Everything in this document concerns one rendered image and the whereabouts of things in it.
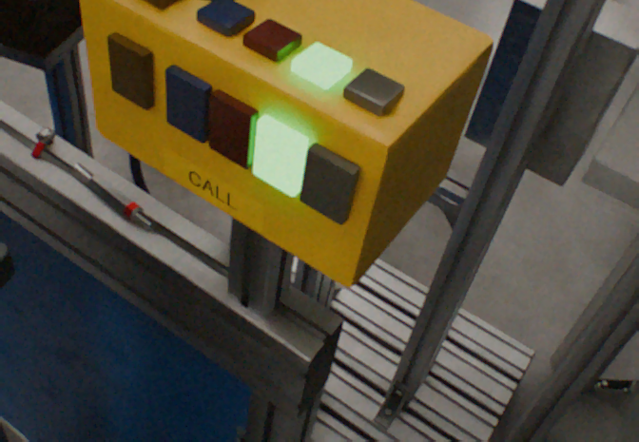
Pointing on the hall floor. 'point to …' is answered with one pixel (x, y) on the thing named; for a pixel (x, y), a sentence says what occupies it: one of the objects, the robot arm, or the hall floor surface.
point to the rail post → (279, 421)
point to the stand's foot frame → (377, 337)
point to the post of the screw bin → (69, 102)
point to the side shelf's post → (582, 360)
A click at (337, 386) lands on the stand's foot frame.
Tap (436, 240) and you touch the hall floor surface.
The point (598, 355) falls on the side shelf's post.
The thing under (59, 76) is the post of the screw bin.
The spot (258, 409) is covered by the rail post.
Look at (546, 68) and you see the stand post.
